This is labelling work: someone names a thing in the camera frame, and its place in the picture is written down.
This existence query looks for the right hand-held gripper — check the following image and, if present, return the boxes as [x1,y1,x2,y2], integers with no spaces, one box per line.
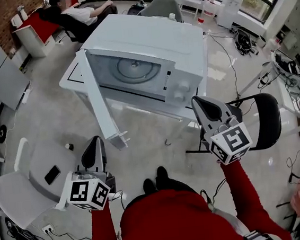
[191,90,255,168]

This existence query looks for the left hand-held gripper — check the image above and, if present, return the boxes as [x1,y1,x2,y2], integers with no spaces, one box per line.
[60,134,119,214]

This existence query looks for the white microwave door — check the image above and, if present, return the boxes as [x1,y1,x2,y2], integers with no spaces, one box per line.
[75,46,130,154]

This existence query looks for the person's left forearm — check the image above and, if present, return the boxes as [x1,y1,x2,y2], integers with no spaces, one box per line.
[86,199,118,240]

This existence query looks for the person's right forearm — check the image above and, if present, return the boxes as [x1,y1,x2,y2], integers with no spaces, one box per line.
[220,155,293,240]

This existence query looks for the glass microwave turntable plate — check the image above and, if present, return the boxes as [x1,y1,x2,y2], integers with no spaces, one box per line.
[108,52,157,89]

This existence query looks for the white microwave oven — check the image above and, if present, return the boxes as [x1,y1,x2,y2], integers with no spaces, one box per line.
[77,4,213,119]

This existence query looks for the black smartphone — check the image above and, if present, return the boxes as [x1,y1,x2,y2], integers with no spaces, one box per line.
[42,164,63,186]

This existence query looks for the black folding chair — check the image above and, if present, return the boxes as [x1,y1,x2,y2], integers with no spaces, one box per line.
[180,91,285,159]

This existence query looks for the person's black left shoe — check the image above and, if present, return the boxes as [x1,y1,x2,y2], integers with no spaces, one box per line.
[142,177,157,195]

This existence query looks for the person's black shoe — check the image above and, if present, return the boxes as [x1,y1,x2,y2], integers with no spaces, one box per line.
[142,177,157,195]
[154,165,171,190]

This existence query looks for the person's black right shoe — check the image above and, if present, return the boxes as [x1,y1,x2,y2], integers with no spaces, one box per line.
[154,165,171,190]

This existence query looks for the light grey plastic chair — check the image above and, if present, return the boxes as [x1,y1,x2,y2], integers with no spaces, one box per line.
[0,132,85,232]

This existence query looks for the person's legs in black trousers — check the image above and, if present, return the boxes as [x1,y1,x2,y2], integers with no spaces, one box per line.
[121,174,202,210]

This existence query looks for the white floor power strip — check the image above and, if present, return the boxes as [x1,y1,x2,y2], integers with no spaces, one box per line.
[41,223,56,235]

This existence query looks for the long white power strip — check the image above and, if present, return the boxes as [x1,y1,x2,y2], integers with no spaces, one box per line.
[20,85,33,104]

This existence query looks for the person's red-clothed torso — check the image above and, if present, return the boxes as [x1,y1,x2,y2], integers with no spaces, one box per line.
[109,181,245,240]

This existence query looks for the white water dispenser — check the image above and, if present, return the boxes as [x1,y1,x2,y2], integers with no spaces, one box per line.
[214,0,253,31]

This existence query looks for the small white side table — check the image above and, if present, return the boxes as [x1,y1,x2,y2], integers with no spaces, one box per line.
[179,0,225,21]

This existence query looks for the grey shell chair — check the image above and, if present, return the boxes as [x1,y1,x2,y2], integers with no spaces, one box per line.
[136,0,184,28]

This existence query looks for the black office chair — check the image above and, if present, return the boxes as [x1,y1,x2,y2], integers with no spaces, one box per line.
[57,10,97,46]

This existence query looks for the white cabinet with red top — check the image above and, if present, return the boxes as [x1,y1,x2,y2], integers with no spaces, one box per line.
[10,9,64,61]

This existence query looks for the white electric kettle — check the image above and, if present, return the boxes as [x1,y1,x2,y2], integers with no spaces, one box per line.
[10,13,22,29]

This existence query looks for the white thermos bottle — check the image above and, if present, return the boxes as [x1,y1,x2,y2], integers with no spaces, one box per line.
[17,5,29,22]

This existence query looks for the long black floor cable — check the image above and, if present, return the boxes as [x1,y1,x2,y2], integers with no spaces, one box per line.
[203,29,242,103]

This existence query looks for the bundle of black cables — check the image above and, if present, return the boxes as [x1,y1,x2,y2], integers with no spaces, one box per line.
[233,26,260,57]

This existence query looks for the white desk with cables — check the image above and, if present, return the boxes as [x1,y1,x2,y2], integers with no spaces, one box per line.
[234,47,300,135]

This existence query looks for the tangle of black floor cables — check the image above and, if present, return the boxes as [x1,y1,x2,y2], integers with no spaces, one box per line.
[4,212,54,240]

